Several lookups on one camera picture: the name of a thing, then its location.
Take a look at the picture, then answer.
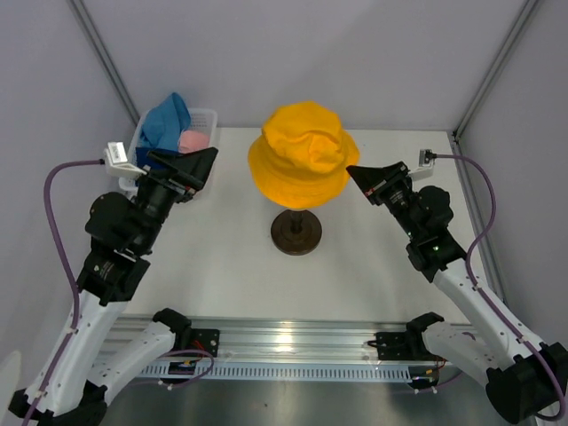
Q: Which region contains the aluminium frame post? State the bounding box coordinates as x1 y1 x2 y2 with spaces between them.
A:
452 0 545 144
67 0 140 125

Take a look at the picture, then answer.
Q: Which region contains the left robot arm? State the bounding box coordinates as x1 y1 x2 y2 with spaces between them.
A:
7 142 218 425

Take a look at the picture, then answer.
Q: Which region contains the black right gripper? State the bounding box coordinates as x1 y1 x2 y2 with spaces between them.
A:
346 162 421 241

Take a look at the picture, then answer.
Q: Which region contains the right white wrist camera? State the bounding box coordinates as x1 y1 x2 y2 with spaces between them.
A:
408 149 437 182

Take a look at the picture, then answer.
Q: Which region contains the yellow bucket hat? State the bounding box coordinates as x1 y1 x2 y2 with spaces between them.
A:
248 101 360 209

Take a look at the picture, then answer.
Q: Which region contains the white slotted cable duct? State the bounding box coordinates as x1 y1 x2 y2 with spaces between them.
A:
138 359 412 383

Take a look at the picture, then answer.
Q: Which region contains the aluminium frame post right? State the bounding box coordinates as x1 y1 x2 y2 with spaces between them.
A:
452 0 545 144

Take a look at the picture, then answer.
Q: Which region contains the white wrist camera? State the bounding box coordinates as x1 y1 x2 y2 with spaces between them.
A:
103 142 147 179
408 149 437 182

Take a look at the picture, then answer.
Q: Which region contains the aluminium side rail right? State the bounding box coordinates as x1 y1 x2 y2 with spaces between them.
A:
448 132 507 302

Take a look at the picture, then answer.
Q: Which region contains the beige mannequin head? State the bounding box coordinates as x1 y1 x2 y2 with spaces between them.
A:
282 207 310 213

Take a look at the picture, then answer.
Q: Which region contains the dark blue bucket hat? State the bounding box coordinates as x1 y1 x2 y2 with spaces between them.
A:
135 147 151 169

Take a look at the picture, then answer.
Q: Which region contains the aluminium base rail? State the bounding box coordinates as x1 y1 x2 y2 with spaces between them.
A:
106 315 480 361

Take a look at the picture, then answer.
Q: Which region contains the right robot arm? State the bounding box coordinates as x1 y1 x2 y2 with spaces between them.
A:
347 162 567 424

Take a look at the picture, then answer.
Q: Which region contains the white plastic basket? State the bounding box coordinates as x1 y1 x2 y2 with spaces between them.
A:
126 107 219 169

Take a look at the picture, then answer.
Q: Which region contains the light blue bucket hat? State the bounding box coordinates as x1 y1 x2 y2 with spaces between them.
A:
138 92 192 151

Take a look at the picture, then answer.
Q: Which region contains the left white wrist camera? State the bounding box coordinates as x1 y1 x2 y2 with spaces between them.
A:
103 142 147 179

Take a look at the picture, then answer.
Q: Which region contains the aluminium frame post left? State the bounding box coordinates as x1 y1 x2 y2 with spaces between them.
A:
67 0 140 125

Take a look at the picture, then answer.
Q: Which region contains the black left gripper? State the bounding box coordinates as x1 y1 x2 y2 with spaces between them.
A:
136 146 220 250

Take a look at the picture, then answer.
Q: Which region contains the pink hat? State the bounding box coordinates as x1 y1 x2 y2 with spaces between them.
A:
177 130 210 154

